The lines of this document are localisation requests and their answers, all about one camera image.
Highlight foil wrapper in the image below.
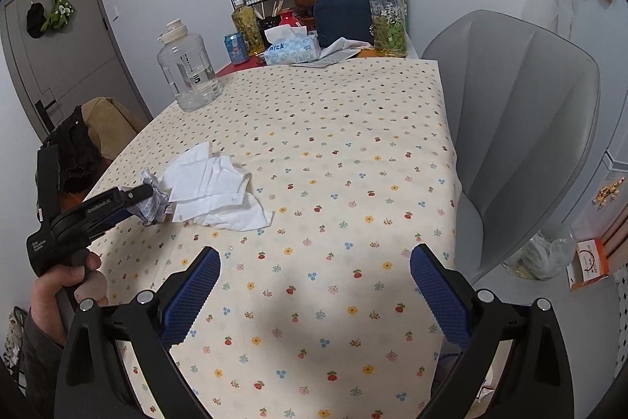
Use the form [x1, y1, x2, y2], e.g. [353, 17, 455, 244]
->
[139, 170, 172, 226]

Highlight white pegboard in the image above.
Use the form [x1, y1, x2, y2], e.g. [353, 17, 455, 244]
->
[608, 272, 628, 346]

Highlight person's left hand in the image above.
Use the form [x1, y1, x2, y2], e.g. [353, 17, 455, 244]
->
[29, 253, 110, 347]

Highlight door handle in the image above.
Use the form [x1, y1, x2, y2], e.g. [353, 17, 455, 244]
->
[34, 100, 57, 130]

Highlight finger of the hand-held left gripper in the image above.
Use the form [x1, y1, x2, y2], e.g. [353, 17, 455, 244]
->
[95, 208, 135, 233]
[86, 183, 154, 223]

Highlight person's left forearm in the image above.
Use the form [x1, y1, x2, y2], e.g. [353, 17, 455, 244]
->
[20, 308, 67, 403]

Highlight black cloth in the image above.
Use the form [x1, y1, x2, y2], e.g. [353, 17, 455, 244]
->
[37, 105, 104, 194]

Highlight grey door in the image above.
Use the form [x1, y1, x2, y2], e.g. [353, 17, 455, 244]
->
[0, 0, 153, 142]

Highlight navy lunch bag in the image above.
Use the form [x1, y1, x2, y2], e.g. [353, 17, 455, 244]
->
[312, 0, 376, 48]

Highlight white crumpled bag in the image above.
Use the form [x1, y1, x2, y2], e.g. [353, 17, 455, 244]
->
[289, 37, 374, 67]

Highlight clear plastic bag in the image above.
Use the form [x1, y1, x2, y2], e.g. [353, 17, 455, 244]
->
[503, 230, 575, 282]

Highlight orange white box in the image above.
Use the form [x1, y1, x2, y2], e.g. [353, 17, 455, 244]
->
[566, 238, 610, 292]

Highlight blue drink can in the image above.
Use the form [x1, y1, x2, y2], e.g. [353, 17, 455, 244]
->
[224, 31, 251, 65]

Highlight blue tissue box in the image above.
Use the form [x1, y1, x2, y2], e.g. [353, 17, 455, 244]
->
[263, 26, 322, 66]

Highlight patterned cloth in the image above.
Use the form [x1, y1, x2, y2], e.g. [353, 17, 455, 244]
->
[2, 306, 30, 381]

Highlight black hanging hat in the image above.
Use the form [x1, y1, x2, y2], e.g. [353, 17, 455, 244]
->
[26, 2, 47, 39]

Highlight floral tablecloth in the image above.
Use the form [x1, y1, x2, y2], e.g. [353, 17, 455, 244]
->
[86, 56, 464, 419]

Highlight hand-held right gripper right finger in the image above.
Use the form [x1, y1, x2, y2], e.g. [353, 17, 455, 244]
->
[409, 243, 575, 419]

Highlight white tissue paper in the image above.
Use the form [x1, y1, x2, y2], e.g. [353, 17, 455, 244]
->
[159, 143, 274, 232]

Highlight yellow red figure magnet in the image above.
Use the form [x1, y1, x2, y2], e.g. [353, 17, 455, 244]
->
[591, 176, 626, 206]

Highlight grey chair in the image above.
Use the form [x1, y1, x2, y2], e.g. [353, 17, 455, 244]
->
[421, 9, 602, 287]

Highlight wide tea bottle white cap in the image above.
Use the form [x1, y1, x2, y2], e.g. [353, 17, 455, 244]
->
[367, 0, 409, 58]

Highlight white fridge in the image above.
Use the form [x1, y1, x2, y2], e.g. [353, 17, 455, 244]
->
[537, 0, 628, 248]

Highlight green hanging hat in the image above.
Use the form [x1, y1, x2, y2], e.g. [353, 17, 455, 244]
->
[42, 0, 78, 33]

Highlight red mat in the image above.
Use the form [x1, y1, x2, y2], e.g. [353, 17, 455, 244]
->
[216, 56, 266, 79]

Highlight slim tea bottle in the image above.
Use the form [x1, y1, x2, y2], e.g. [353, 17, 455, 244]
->
[232, 2, 266, 57]

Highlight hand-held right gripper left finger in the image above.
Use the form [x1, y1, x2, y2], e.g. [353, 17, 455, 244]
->
[55, 246, 221, 419]

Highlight large clear water jug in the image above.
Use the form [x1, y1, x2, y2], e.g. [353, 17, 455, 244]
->
[157, 19, 224, 113]

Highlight bundle of wooden sticks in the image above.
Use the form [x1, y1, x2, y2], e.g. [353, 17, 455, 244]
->
[252, 0, 285, 20]

